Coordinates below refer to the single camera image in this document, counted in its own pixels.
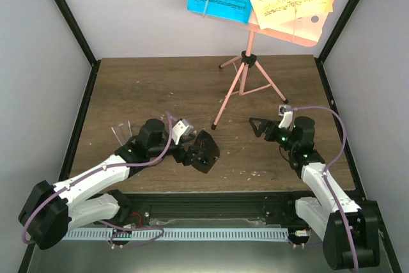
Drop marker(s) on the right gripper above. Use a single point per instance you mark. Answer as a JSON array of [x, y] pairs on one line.
[[271, 126]]

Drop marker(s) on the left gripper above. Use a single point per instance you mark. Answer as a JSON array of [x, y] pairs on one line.
[[187, 160]]

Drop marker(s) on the black metronome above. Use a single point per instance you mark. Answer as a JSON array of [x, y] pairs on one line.
[[205, 140]]

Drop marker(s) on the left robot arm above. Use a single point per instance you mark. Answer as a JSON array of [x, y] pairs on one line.
[[52, 210]]

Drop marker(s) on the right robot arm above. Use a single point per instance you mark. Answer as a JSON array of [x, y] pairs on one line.
[[349, 233]]

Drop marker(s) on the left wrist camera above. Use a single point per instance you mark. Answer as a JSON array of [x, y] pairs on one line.
[[181, 129]]

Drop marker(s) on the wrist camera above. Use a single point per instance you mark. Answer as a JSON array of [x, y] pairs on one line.
[[181, 129], [286, 113]]

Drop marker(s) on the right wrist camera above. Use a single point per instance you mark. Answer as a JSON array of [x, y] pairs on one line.
[[286, 113]]

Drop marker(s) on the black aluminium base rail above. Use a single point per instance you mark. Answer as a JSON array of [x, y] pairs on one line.
[[273, 207]]

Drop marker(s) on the light blue slotted cable duct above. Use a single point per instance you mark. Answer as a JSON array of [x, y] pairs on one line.
[[183, 234]]

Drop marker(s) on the right black frame post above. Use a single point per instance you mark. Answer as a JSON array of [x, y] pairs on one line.
[[338, 29]]

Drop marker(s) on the black frame post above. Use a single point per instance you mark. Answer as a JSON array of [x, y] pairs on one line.
[[76, 31], [338, 29]]

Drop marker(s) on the left black frame post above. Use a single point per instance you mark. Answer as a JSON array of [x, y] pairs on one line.
[[76, 31]]

